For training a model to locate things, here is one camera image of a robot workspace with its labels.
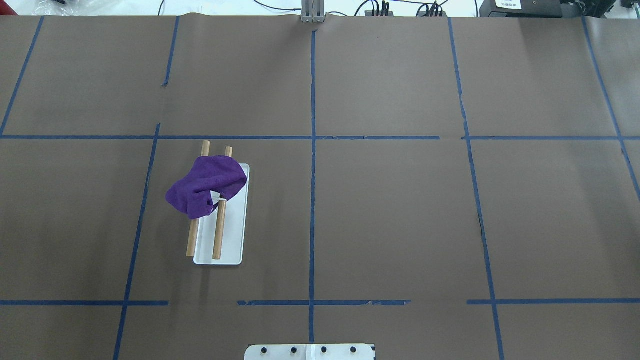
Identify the purple microfibre towel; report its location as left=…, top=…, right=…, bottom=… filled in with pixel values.
left=165, top=155, right=249, bottom=220

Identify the white wooden towel rack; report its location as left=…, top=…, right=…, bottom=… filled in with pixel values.
left=187, top=140, right=250, bottom=265

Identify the black power strip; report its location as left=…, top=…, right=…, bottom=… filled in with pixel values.
left=378, top=6, right=448, bottom=18

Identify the black equipment box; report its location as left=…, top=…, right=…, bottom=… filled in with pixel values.
left=479, top=0, right=617, bottom=19

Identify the grey aluminium frame post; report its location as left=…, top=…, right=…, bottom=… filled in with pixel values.
left=301, top=0, right=326, bottom=23

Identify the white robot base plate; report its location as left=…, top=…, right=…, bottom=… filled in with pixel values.
left=244, top=343, right=377, bottom=360

